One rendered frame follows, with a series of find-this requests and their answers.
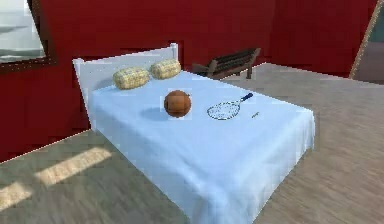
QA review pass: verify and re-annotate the dark framed window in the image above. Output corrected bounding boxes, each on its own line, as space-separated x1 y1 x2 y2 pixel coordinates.
0 0 58 75

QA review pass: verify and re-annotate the blue handled tennis racket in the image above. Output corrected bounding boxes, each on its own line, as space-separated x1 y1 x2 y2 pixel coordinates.
206 92 254 121

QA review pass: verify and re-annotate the yellow patterned pillow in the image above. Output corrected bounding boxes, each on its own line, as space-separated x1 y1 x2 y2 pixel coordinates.
112 66 151 91
149 58 183 81

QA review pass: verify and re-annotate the dark brown wooden bench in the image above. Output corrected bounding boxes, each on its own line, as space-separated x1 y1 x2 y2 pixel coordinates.
192 47 262 81

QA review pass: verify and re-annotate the white bed with blue sheet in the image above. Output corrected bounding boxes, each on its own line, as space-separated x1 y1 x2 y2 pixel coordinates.
72 42 316 224

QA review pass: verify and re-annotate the brown basketball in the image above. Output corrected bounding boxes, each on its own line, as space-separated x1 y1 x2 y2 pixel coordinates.
163 89 193 119

